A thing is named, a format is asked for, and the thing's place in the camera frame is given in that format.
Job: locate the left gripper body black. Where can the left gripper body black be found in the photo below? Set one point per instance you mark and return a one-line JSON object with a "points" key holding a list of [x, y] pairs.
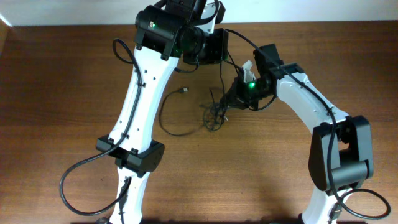
{"points": [[216, 45]]}

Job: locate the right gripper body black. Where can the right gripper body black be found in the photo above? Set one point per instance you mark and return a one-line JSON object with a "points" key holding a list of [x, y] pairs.
{"points": [[249, 93]]}

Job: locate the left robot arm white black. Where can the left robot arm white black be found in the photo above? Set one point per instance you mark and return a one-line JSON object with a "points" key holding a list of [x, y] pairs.
{"points": [[166, 32]]}

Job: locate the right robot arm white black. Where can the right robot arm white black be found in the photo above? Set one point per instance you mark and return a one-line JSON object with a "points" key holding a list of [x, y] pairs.
{"points": [[341, 152]]}

